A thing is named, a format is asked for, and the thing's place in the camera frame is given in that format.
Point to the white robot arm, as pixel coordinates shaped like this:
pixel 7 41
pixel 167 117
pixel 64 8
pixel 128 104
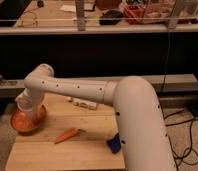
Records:
pixel 142 131

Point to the orange ceramic bowl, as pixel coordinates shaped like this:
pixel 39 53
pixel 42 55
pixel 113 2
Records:
pixel 23 123

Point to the orange toy carrot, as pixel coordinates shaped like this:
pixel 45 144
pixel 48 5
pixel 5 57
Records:
pixel 68 134

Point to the wooden board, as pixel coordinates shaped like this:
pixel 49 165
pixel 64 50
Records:
pixel 86 151

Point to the blue sponge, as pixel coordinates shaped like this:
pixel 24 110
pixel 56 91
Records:
pixel 114 144

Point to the black object on bench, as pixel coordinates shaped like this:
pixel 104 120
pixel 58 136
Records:
pixel 111 17

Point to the orange basket on bench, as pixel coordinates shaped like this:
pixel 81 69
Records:
pixel 133 14

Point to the white paper on bench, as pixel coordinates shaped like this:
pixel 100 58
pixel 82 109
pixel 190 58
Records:
pixel 68 8

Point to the metal clamp at left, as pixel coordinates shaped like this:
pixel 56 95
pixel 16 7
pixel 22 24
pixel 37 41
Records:
pixel 4 82

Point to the metal upright post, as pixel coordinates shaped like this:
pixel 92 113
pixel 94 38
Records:
pixel 80 14

